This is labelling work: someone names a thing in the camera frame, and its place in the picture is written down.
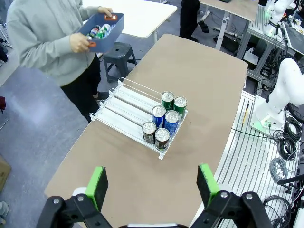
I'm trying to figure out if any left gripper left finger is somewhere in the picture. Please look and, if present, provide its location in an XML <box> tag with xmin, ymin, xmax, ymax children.
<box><xmin>35</xmin><ymin>166</ymin><xmax>113</xmax><ymax>228</ymax></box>

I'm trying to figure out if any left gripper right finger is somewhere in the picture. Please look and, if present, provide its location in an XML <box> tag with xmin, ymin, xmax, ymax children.
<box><xmin>190</xmin><ymin>163</ymin><xmax>274</xmax><ymax>228</ymax></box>

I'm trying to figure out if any blue plastic bin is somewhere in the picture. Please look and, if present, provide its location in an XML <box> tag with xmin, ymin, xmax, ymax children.
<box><xmin>76</xmin><ymin>12</ymin><xmax>124</xmax><ymax>53</ymax></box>

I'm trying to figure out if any black Pepsi can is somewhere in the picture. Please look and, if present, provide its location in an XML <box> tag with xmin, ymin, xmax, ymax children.
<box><xmin>154</xmin><ymin>127</ymin><xmax>171</xmax><ymax>150</ymax></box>
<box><xmin>142</xmin><ymin>121</ymin><xmax>157</xmax><ymax>145</ymax></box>
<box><xmin>87</xmin><ymin>25</ymin><xmax>102</xmax><ymax>40</ymax></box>

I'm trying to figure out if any green Chilsung cider can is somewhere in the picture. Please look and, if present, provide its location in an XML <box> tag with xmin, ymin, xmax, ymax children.
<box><xmin>96</xmin><ymin>23</ymin><xmax>112</xmax><ymax>39</ymax></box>

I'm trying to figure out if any person's left forearm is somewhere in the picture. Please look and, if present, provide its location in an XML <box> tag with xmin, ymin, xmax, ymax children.
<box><xmin>78</xmin><ymin>1</ymin><xmax>100</xmax><ymax>19</ymax></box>

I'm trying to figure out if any person's right forearm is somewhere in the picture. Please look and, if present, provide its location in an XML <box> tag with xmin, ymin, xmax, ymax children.
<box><xmin>23</xmin><ymin>33</ymin><xmax>73</xmax><ymax>72</ymax></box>

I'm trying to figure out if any person's right hand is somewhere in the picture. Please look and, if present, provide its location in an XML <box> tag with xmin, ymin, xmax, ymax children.
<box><xmin>70</xmin><ymin>32</ymin><xmax>92</xmax><ymax>54</ymax></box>

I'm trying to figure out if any person's left hand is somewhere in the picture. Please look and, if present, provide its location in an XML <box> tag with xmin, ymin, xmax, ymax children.
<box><xmin>97</xmin><ymin>6</ymin><xmax>114</xmax><ymax>19</ymax></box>

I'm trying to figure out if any white slatted robot platform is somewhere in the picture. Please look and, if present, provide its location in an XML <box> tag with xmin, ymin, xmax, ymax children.
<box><xmin>190</xmin><ymin>90</ymin><xmax>304</xmax><ymax>228</ymax></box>

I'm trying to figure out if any blue Pocari Sweat can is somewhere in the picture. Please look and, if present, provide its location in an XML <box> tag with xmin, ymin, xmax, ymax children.
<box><xmin>151</xmin><ymin>105</ymin><xmax>166</xmax><ymax>129</ymax></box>
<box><xmin>163</xmin><ymin>110</ymin><xmax>180</xmax><ymax>137</ymax></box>

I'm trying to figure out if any yellow black pencil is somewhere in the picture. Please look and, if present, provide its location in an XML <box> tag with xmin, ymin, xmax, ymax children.
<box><xmin>241</xmin><ymin>102</ymin><xmax>250</xmax><ymax>126</ymax></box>

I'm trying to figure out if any green Sprite can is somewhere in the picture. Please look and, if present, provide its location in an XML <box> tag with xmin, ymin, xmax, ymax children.
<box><xmin>173</xmin><ymin>95</ymin><xmax>188</xmax><ymax>121</ymax></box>
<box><xmin>161</xmin><ymin>90</ymin><xmax>175</xmax><ymax>112</ymax></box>

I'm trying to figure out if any brown cardboard box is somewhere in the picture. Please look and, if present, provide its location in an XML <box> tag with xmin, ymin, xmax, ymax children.
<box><xmin>0</xmin><ymin>155</ymin><xmax>12</xmax><ymax>192</ymax></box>

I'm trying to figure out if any grey plastic stool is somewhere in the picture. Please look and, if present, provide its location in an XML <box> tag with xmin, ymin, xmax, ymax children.
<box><xmin>103</xmin><ymin>42</ymin><xmax>138</xmax><ymax>84</ymax></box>

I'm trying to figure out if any person in black clothes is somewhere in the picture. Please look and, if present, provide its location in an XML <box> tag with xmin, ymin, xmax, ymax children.
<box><xmin>179</xmin><ymin>0</ymin><xmax>209</xmax><ymax>43</ymax></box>

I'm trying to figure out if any person in grey hoodie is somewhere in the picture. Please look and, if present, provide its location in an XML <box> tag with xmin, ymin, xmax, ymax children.
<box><xmin>6</xmin><ymin>0</ymin><xmax>110</xmax><ymax>124</ymax></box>

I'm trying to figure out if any black flat panel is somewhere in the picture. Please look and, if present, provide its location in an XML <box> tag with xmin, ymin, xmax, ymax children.
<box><xmin>284</xmin><ymin>22</ymin><xmax>304</xmax><ymax>55</ymax></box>

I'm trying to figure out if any white rounded table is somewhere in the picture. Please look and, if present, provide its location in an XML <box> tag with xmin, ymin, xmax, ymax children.
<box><xmin>82</xmin><ymin>0</ymin><xmax>178</xmax><ymax>45</ymax></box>

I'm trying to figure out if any wooden top height-adjustable table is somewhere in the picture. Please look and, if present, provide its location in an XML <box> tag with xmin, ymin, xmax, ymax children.
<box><xmin>199</xmin><ymin>0</ymin><xmax>259</xmax><ymax>50</ymax></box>

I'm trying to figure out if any grey cable coil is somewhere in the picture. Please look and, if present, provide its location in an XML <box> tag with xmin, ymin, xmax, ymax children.
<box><xmin>269</xmin><ymin>157</ymin><xmax>297</xmax><ymax>183</ymax></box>

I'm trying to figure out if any white wire can rack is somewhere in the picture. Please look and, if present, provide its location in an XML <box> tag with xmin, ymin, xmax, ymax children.
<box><xmin>89</xmin><ymin>77</ymin><xmax>189</xmax><ymax>160</ymax></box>

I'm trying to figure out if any black cable bundle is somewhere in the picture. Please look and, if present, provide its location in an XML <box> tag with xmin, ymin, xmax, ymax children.
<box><xmin>273</xmin><ymin>116</ymin><xmax>304</xmax><ymax>161</ymax></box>

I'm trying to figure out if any aluminium frame workbench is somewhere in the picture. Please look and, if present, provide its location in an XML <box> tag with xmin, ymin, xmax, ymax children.
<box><xmin>236</xmin><ymin>4</ymin><xmax>304</xmax><ymax>90</ymax></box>

